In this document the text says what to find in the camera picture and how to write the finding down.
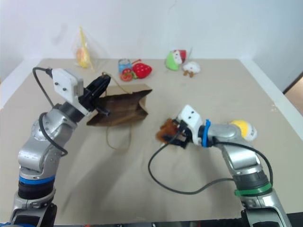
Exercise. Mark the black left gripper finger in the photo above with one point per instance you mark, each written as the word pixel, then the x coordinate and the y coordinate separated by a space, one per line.
pixel 100 80
pixel 104 86

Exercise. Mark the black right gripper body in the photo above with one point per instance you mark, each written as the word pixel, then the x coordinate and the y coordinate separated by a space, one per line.
pixel 185 138

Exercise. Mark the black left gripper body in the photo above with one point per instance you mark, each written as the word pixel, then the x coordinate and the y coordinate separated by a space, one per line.
pixel 91 99

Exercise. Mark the brown plush toy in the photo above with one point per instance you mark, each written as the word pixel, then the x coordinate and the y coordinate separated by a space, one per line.
pixel 166 128

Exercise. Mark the brown paper bag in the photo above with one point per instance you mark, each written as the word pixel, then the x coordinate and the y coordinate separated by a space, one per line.
pixel 123 106

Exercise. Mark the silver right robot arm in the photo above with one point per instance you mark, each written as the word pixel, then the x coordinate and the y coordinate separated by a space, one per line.
pixel 241 158

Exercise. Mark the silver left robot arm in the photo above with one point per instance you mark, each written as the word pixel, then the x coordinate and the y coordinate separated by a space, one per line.
pixel 45 142

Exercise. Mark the red tomato plush toy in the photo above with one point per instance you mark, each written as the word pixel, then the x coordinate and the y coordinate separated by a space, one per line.
pixel 127 75

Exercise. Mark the yellow plastic bag with toy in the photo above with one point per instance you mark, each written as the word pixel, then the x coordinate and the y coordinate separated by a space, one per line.
pixel 82 55

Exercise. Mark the red strawberry plush toy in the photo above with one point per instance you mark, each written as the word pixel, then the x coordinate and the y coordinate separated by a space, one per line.
pixel 141 70

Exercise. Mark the white sheep plush toy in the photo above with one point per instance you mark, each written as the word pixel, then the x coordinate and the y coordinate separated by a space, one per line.
pixel 192 68

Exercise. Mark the yellow and white plush toy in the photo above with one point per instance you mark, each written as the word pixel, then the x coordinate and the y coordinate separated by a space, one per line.
pixel 246 128

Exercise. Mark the green and red plush toy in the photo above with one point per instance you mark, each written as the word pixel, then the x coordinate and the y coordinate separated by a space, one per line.
pixel 174 60

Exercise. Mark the beige table cloth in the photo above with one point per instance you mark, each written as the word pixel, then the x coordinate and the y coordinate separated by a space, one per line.
pixel 180 99

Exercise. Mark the small clear jar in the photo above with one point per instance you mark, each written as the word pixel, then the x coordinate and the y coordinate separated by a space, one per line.
pixel 124 65

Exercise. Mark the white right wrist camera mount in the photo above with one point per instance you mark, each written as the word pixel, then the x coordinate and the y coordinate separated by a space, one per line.
pixel 191 120

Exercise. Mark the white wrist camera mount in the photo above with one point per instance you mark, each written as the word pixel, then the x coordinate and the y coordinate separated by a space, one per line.
pixel 191 120
pixel 65 81

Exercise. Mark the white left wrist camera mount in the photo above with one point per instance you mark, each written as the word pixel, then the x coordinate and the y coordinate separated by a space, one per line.
pixel 65 81

